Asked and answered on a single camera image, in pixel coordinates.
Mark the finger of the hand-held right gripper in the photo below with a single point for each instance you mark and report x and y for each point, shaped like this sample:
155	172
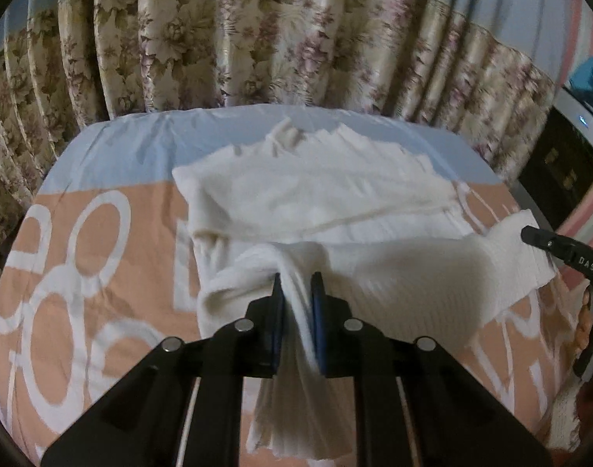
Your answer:
544	241

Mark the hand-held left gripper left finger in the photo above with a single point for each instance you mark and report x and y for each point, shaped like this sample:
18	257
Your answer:
277	311

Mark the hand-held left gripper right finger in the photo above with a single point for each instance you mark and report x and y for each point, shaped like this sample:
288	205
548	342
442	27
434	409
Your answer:
318	311

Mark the white knit sweater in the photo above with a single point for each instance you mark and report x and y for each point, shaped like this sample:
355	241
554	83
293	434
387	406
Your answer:
374	224

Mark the person's right hand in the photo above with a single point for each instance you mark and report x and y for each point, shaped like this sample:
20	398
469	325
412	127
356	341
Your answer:
584	331

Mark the black appliance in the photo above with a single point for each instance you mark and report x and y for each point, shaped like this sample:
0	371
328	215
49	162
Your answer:
561	165

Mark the white appliance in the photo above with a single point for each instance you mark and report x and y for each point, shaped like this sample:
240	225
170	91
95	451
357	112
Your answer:
585	126

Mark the blue cloth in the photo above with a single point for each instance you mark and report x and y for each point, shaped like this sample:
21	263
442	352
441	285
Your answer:
590	82

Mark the bed with orange patterned sheet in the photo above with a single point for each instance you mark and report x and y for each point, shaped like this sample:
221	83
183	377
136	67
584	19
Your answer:
106	253

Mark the blue and floral curtain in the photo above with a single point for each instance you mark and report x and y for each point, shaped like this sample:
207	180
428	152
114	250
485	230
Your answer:
277	34

